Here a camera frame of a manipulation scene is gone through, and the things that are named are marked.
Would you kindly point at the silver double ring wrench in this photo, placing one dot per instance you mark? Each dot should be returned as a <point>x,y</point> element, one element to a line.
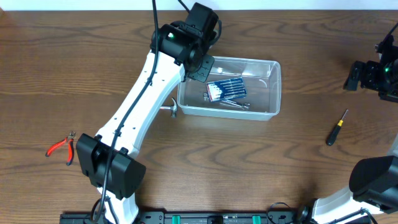
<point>231,103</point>

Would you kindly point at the clear plastic container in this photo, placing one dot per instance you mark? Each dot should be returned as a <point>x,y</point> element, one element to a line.
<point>262,79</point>

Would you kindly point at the blue screwdriver set case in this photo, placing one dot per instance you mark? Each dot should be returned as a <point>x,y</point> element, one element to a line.
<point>226,89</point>

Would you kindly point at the black yellow screwdriver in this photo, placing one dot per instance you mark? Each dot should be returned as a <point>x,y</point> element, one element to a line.
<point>335,131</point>

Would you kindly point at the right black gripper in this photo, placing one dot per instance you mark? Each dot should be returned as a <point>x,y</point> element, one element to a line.
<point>354,76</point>

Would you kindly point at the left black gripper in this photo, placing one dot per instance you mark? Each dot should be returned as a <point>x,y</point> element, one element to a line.
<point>203,69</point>

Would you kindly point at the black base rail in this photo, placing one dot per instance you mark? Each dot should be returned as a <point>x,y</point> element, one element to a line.
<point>160,217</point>

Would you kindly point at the small claw hammer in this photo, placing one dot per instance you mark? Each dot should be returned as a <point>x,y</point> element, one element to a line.
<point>173,108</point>

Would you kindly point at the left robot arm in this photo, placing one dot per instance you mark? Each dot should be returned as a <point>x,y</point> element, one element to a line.
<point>178,51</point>

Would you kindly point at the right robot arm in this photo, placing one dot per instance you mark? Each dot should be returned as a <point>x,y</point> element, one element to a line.
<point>372,187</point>

